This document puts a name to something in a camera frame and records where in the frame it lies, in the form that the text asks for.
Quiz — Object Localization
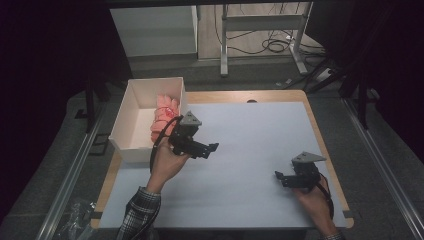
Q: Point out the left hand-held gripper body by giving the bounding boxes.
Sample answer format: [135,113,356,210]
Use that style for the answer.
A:
[168,110,203,158]

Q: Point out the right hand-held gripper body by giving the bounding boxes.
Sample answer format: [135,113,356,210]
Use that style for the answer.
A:
[291,151,328,194]

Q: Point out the pink glove with red print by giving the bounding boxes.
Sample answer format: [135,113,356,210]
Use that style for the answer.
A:
[149,93,181,145]

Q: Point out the white cardboard box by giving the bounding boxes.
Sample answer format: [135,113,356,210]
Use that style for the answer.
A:
[108,76,187,164]

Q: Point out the person's left hand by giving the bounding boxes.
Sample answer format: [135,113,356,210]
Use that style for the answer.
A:
[145,135,192,195]

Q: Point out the person's right hand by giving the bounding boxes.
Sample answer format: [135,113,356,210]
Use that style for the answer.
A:
[292,176,338,237]

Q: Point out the pale lavender table mat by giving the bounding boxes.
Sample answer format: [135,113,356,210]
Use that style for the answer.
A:
[98,101,348,230]

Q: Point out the black metal stand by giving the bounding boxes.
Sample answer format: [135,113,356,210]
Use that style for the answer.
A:
[74,75,112,135]
[339,59,382,131]

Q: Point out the white power strip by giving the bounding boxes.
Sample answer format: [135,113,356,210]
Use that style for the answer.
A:
[314,67,333,83]

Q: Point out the white cabinet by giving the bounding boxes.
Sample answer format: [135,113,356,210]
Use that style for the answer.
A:
[109,5,200,63]

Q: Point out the clear plastic bag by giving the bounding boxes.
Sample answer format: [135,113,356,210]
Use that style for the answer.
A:
[54,197,97,240]

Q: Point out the left hand-held gripper black cable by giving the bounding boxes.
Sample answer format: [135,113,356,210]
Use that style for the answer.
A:
[148,114,185,175]

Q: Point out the hand-held gripper black cable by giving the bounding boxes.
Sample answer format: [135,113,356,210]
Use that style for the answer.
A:
[316,172,336,220]
[148,114,185,175]

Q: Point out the right hand-held gripper black cable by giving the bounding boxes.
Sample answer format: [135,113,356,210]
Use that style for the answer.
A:
[316,172,336,220]

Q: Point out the aluminium rail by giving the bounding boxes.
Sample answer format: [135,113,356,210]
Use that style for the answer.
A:
[34,102,108,240]
[342,97,424,240]

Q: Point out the black floor bracket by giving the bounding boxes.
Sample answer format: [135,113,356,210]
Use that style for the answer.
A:
[87,132,111,157]

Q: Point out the black floor cables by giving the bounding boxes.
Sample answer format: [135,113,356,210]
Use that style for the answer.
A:
[213,2,327,57]

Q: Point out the grey metal desk frame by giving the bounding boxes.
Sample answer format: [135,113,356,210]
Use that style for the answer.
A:
[219,1,315,79]

